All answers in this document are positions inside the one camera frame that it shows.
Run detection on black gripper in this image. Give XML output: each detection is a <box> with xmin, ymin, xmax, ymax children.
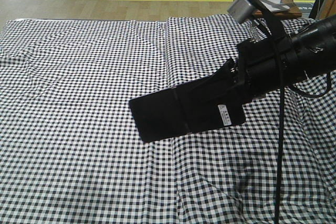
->
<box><xmin>183</xmin><ymin>38</ymin><xmax>282</xmax><ymax>109</ymax></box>

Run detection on black smartphone with white label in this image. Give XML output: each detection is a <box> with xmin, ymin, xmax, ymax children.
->
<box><xmin>129</xmin><ymin>83</ymin><xmax>246</xmax><ymax>143</ymax></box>

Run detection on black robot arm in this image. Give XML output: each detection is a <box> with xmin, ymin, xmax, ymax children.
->
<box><xmin>187</xmin><ymin>16</ymin><xmax>335</xmax><ymax>107</ymax></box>

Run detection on white desk lamp base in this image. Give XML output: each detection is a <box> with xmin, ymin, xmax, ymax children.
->
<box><xmin>260</xmin><ymin>0</ymin><xmax>293</xmax><ymax>13</ymax></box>

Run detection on black white checkered bed sheet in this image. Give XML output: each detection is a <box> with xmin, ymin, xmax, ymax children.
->
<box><xmin>0</xmin><ymin>14</ymin><xmax>336</xmax><ymax>224</ymax></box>

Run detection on black camera cable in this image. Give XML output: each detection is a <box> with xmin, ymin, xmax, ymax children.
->
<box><xmin>271</xmin><ymin>40</ymin><xmax>286</xmax><ymax>224</ymax></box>

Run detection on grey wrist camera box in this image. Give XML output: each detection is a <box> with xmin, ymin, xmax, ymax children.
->
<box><xmin>227</xmin><ymin>0</ymin><xmax>256</xmax><ymax>24</ymax></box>

